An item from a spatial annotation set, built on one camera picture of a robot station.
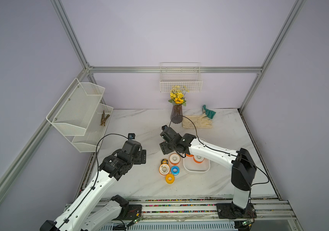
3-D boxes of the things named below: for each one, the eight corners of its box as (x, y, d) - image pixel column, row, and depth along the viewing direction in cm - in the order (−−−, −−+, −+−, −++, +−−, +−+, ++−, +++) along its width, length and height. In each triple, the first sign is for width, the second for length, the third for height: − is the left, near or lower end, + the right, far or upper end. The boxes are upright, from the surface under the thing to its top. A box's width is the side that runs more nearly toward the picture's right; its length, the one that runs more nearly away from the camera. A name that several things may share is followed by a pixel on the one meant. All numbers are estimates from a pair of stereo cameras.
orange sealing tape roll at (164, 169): (159, 175, 88) (158, 173, 85) (159, 166, 92) (159, 163, 89) (170, 175, 88) (170, 173, 85) (169, 166, 92) (170, 163, 89)
